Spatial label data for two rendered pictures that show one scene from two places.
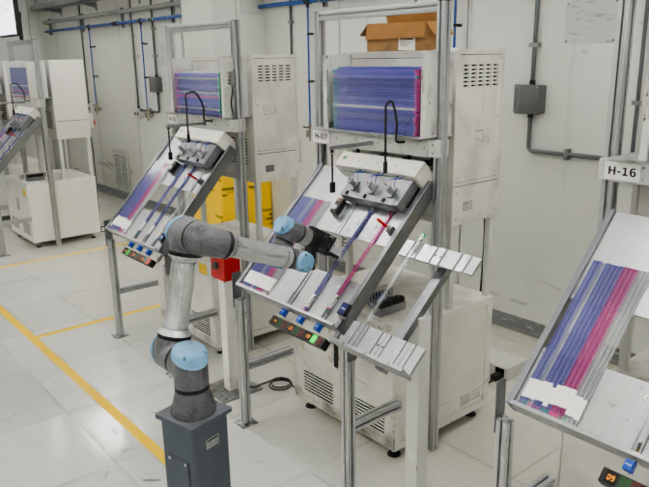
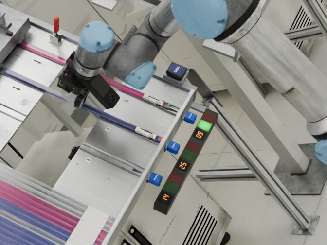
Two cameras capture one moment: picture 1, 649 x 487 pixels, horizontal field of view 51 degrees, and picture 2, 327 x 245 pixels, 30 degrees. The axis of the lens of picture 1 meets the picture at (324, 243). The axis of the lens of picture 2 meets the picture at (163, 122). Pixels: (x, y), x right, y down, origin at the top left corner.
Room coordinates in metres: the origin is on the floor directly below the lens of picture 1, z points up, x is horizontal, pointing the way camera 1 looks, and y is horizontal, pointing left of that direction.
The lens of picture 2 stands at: (2.38, 1.53, 1.55)
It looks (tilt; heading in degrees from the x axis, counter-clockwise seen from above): 28 degrees down; 275
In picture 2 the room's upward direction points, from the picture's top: 41 degrees counter-clockwise
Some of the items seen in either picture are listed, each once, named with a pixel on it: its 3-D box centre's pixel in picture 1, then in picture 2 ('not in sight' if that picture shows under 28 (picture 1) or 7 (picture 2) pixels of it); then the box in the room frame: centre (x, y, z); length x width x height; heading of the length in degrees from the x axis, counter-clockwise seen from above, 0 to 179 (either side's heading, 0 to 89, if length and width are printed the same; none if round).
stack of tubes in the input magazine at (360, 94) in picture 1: (381, 99); not in sight; (2.93, -0.25, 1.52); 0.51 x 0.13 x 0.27; 40
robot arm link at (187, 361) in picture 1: (189, 364); not in sight; (2.09, 0.46, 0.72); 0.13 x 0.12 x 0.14; 38
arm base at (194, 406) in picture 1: (192, 396); not in sight; (2.08, 0.45, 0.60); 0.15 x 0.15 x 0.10
